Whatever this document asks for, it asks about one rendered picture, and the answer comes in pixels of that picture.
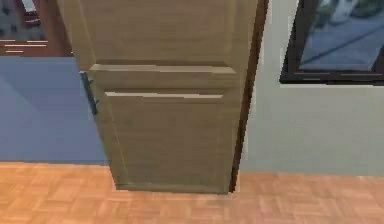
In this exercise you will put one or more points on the brown wooden room door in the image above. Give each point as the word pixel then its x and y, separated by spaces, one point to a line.
pixel 166 133

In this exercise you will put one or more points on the black framed window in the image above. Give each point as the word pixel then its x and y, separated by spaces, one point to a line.
pixel 336 43

